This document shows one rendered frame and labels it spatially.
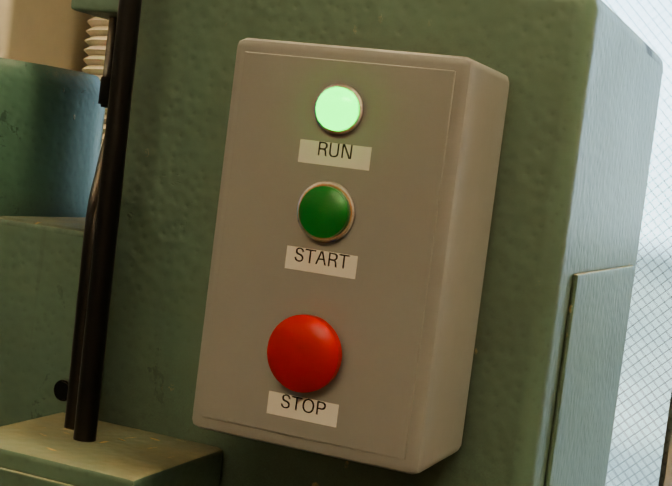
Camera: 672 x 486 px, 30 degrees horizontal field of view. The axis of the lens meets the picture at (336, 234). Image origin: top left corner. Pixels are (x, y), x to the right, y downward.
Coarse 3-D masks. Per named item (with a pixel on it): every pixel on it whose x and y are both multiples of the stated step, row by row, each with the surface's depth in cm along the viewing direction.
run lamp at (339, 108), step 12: (336, 84) 48; (324, 96) 48; (336, 96) 48; (348, 96) 48; (360, 96) 48; (324, 108) 48; (336, 108) 48; (348, 108) 48; (360, 108) 48; (324, 120) 48; (336, 120) 48; (348, 120) 48; (360, 120) 48; (336, 132) 48; (348, 132) 48
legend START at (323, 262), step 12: (288, 252) 49; (300, 252) 49; (312, 252) 49; (324, 252) 49; (288, 264) 49; (300, 264) 49; (312, 264) 49; (324, 264) 49; (336, 264) 48; (348, 264) 48; (348, 276) 48
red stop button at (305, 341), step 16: (288, 320) 48; (304, 320) 48; (320, 320) 48; (272, 336) 49; (288, 336) 48; (304, 336) 48; (320, 336) 48; (336, 336) 48; (272, 352) 48; (288, 352) 48; (304, 352) 48; (320, 352) 48; (336, 352) 48; (272, 368) 49; (288, 368) 48; (304, 368) 48; (320, 368) 48; (336, 368) 48; (288, 384) 48; (304, 384) 48; (320, 384) 48
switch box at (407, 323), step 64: (256, 64) 50; (320, 64) 49; (384, 64) 48; (448, 64) 47; (256, 128) 50; (320, 128) 49; (384, 128) 48; (448, 128) 47; (256, 192) 50; (384, 192) 48; (448, 192) 47; (256, 256) 50; (384, 256) 48; (448, 256) 47; (256, 320) 50; (384, 320) 48; (448, 320) 48; (256, 384) 50; (384, 384) 48; (448, 384) 50; (320, 448) 49; (384, 448) 48; (448, 448) 51
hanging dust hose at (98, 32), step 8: (96, 24) 219; (104, 24) 218; (88, 32) 221; (96, 32) 219; (104, 32) 217; (88, 40) 220; (96, 40) 218; (104, 40) 217; (88, 48) 220; (96, 48) 218; (104, 48) 217; (88, 56) 222; (96, 56) 218; (104, 56) 218; (88, 64) 222; (96, 64) 219; (88, 72) 220; (96, 72) 218; (104, 120) 217; (104, 128) 217
